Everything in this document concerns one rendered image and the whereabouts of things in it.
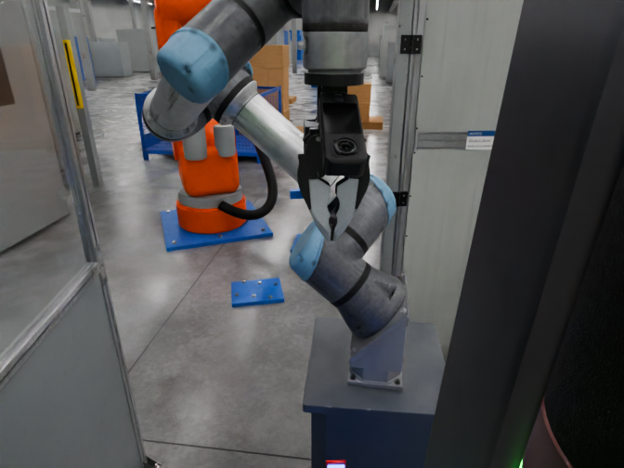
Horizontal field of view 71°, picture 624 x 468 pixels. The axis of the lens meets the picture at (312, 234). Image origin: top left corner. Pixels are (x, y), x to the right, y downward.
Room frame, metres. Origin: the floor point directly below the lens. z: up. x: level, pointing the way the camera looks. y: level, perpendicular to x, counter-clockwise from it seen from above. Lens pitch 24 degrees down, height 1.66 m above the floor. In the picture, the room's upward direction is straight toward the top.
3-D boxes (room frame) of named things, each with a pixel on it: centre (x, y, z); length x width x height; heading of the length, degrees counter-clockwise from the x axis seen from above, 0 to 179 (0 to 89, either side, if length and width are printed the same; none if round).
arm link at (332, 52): (0.55, -0.02, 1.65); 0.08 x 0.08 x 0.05
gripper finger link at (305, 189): (0.53, -0.01, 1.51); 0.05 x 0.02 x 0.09; 93
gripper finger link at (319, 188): (0.55, -0.01, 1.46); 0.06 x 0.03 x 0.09; 3
